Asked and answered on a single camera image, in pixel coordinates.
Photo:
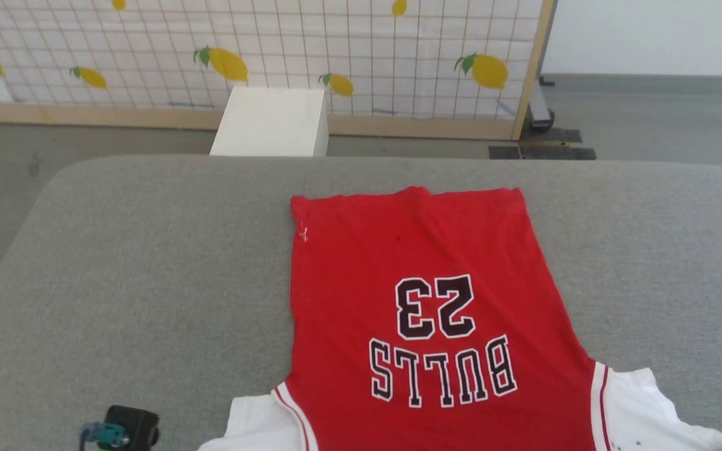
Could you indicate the red and white Bulls jersey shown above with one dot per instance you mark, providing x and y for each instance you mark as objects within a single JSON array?
[{"x": 361, "y": 282}]

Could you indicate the long black floor tape strip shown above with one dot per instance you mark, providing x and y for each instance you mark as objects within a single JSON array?
[{"x": 543, "y": 153}]

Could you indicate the black floor tape patch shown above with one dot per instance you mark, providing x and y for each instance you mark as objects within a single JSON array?
[{"x": 555, "y": 135}]

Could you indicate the grey metal partition foot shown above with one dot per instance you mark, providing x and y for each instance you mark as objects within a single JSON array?
[{"x": 541, "y": 109}]

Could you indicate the lemon print partition screen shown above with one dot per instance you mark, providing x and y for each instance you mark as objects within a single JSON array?
[{"x": 367, "y": 56}]

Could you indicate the white box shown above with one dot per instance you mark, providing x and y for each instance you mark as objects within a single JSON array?
[{"x": 270, "y": 122}]

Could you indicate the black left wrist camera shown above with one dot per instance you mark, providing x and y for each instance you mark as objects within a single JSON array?
[{"x": 138, "y": 426}]

